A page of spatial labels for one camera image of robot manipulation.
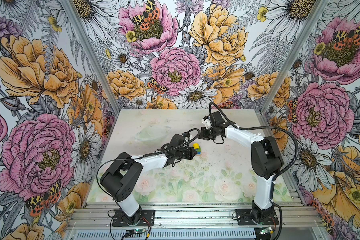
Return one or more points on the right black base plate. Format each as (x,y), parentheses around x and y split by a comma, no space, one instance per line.
(243,216)

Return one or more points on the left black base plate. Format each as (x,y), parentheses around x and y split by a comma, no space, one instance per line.
(147,217)

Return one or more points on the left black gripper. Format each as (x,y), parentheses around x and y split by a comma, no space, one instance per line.
(190,155)

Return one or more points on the aluminium mounting rail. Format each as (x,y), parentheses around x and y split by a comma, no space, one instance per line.
(198,215)

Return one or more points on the left green circuit board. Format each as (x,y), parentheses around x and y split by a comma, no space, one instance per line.
(138,233)

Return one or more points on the green circuit board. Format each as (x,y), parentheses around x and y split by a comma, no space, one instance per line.
(265,231)
(138,233)

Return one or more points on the white vented cable duct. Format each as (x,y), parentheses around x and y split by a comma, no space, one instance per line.
(169,234)

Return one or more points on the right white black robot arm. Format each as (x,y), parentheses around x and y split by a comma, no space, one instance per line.
(266,159)

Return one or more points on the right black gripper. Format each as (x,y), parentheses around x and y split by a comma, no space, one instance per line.
(202,134)

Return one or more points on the right green circuit board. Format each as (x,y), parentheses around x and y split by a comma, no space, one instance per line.
(265,231)

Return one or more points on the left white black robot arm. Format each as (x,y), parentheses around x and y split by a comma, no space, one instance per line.
(121,177)

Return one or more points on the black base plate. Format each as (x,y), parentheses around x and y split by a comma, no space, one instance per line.
(147,217)
(243,216)

